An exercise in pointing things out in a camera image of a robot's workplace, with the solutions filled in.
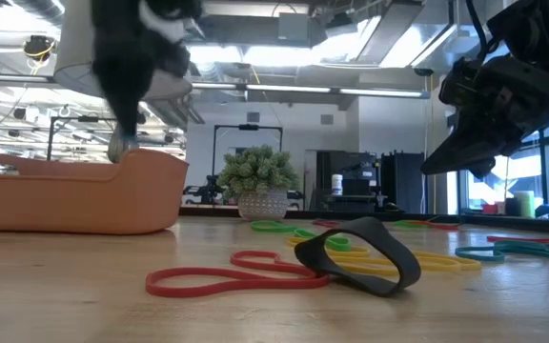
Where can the pale green roll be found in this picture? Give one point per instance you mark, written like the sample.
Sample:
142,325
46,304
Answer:
525,205

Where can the black equipment cabinet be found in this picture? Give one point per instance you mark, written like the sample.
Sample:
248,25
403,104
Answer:
351,164

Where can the black round ceiling device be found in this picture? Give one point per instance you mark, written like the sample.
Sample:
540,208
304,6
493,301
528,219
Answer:
38,47

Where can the orange plastic bin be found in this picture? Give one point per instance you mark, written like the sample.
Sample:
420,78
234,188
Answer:
65,200

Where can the potted green succulent plant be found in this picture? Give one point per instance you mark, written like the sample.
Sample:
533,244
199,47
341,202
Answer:
258,171

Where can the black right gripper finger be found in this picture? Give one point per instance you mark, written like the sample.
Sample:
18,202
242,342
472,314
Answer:
480,169
465,150

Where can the grey wall vent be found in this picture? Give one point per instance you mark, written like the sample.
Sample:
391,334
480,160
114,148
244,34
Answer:
253,117
327,119

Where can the teal blue rubber band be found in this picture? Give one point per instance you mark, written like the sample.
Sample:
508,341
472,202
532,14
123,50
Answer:
532,244
481,258

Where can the red cup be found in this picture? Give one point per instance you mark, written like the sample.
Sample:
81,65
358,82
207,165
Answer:
490,208

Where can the green rubber band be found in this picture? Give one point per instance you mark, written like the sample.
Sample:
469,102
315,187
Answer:
265,227
405,224
339,244

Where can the grey ceiling box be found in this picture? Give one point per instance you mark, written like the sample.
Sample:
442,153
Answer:
293,26

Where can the dark framed window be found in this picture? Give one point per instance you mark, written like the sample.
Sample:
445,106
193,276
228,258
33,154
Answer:
547,190

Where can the black computer mouse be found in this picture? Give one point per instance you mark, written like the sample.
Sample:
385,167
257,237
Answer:
391,207

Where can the wide black rubber band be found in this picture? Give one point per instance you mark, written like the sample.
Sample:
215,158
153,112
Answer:
310,257

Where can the dome security camera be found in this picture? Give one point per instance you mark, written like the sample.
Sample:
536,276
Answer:
423,72

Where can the black background robot equipment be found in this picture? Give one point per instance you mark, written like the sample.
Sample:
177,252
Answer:
208,190

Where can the white shade table lamp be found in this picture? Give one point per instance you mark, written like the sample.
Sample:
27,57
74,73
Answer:
74,47

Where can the silver ceiling duct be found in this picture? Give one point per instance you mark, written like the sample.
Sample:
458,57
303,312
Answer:
351,38

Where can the long ceiling light bar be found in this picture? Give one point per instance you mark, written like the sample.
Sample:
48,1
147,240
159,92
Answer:
379,92

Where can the long yellow rubber band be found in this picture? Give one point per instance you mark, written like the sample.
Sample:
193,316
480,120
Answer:
446,263

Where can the black metal frame stand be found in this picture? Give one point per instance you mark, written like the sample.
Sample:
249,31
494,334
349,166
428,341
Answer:
214,157

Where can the long red rubber band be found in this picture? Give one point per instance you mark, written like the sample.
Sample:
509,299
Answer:
149,284

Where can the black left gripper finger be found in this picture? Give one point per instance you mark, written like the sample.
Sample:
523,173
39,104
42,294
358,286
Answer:
127,105

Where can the white canister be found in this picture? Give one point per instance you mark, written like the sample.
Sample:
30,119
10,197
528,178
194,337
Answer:
337,185

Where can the black upright panel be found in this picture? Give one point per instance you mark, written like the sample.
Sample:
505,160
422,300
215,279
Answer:
403,183

